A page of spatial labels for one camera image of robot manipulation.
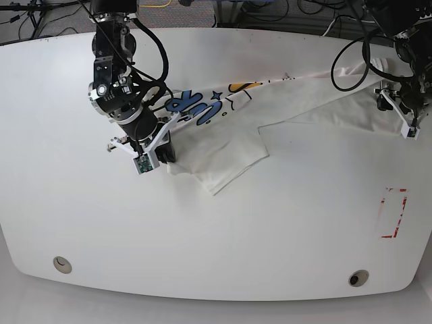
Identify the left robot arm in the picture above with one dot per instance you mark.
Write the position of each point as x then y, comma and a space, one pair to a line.
408, 24

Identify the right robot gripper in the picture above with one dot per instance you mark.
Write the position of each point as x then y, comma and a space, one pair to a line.
145, 132

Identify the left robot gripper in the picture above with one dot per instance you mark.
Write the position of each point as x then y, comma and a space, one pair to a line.
411, 106

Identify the left table cable grommet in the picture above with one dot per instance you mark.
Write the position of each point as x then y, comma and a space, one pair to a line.
62, 265

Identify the white printed T-shirt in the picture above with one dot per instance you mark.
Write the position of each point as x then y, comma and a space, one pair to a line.
218, 137

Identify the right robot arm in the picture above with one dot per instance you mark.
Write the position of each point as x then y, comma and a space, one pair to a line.
119, 90

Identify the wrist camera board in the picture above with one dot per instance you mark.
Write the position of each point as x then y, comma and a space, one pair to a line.
409, 132
147, 162

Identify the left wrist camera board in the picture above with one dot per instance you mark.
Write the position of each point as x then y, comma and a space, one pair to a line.
409, 132

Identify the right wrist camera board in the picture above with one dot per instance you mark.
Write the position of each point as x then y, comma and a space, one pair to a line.
147, 162

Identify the table cable grommet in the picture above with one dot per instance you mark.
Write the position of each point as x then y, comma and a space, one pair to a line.
62, 265
358, 278

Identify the red tape rectangle marking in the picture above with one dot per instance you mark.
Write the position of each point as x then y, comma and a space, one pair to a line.
391, 212

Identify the right table cable grommet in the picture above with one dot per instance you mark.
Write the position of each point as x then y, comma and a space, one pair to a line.
358, 278

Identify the black tripod stand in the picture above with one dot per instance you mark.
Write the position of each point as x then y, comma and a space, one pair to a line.
35, 12

